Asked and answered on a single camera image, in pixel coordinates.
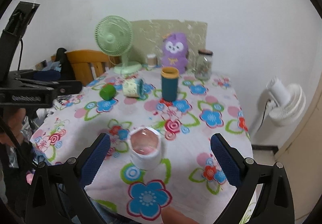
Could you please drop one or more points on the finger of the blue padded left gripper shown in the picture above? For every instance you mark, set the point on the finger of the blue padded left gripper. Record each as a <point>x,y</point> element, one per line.
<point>62,87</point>
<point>48,75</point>

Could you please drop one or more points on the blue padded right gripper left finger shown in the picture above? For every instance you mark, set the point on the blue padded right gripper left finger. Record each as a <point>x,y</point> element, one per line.
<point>57,193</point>

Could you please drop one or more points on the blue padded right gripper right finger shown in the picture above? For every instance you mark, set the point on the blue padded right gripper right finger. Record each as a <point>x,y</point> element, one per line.
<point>275,202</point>

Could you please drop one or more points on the white paper-wrapped plastic cup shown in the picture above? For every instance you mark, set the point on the white paper-wrapped plastic cup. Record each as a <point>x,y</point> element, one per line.
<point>145,148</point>

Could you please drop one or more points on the small green cup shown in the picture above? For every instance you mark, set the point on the small green cup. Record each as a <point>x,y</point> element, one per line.
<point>107,92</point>

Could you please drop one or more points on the cream cartoon paper cup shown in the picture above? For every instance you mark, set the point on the cream cartoon paper cup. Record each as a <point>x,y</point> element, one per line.
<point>133,88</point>

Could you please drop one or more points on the teal cup with yellow rim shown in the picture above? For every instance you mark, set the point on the teal cup with yellow rim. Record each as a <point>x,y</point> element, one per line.
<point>169,81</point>

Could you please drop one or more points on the left hand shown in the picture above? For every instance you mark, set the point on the left hand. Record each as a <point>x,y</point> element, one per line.
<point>14,118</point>

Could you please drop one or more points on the right hand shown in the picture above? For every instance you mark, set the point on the right hand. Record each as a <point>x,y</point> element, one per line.
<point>171,216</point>

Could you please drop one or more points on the black jacket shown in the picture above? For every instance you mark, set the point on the black jacket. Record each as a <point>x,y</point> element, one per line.
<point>67,72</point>

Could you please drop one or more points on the green desk fan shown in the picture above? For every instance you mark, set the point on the green desk fan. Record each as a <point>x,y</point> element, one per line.
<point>114,37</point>

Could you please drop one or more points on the cotton swab container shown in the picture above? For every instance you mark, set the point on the cotton swab container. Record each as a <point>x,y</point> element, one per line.
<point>152,60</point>

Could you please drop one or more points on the white standing fan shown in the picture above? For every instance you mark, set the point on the white standing fan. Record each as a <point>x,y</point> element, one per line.
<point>285,104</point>

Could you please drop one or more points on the floral tablecloth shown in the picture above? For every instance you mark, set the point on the floral tablecloth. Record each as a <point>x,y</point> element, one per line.
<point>188,178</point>

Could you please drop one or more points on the purple plush toy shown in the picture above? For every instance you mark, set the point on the purple plush toy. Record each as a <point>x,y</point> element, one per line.
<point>175,51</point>

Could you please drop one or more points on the glass jar with lid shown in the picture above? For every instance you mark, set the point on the glass jar with lid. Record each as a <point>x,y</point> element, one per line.
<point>203,65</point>

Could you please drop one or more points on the wall power socket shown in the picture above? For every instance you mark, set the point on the wall power socket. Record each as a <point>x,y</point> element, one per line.
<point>41,65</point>

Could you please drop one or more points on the green patterned wall board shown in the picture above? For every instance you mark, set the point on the green patterned wall board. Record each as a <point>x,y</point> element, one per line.
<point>148,36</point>

